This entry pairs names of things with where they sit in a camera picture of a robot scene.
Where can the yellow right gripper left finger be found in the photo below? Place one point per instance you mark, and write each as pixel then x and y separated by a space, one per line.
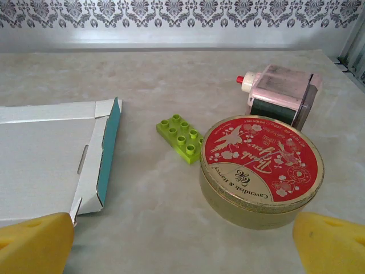
pixel 34 245

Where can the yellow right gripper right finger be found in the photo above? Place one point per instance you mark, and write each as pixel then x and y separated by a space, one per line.
pixel 330 245

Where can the blue and white paper box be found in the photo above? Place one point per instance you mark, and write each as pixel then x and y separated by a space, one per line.
pixel 42 157

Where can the round red gold candy tin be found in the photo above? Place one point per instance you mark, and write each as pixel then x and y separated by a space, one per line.
pixel 256 171

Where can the pink pencil sharpener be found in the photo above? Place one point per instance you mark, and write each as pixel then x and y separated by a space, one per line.
pixel 279 91

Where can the green toy building brick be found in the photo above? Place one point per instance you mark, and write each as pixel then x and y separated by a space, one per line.
pixel 182 141

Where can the aluminium frame post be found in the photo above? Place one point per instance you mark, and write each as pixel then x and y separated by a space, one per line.
pixel 356 34

